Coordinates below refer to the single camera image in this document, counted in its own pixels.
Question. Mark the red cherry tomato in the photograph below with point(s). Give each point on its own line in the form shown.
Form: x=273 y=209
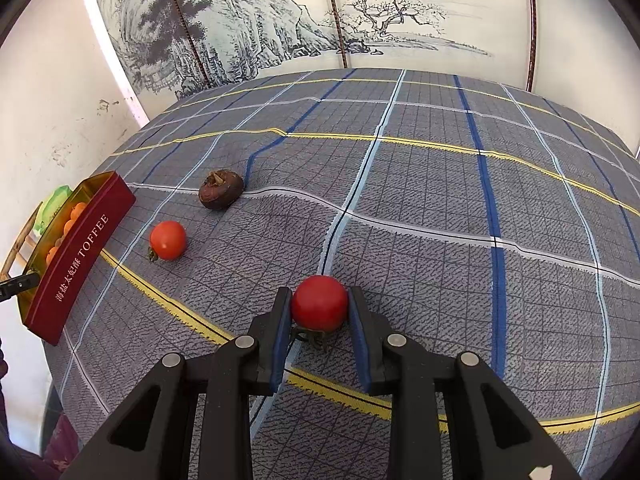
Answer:
x=168 y=240
x=320 y=302

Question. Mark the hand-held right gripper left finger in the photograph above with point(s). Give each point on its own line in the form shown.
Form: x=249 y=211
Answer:
x=280 y=345

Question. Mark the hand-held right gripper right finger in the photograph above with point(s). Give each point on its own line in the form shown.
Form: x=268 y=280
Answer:
x=360 y=345

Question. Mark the wooden bamboo chair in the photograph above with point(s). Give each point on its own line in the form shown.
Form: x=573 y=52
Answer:
x=17 y=245

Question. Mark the landscape painted folding screen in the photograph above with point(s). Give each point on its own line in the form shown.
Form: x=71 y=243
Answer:
x=250 y=10

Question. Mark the green tissue pack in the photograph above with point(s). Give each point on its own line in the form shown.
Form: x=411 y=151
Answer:
x=52 y=205

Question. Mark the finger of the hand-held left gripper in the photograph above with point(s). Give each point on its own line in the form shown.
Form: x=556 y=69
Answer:
x=17 y=284

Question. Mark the grey plaid tablecloth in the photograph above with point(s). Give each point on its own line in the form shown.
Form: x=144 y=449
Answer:
x=425 y=185

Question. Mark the gold tin box red sides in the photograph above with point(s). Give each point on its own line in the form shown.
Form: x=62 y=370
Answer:
x=75 y=270

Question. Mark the tangerine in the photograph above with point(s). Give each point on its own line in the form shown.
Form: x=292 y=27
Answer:
x=70 y=227
x=79 y=209
x=52 y=255

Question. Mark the dark brown water chestnut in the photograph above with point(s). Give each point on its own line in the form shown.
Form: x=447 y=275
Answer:
x=221 y=190

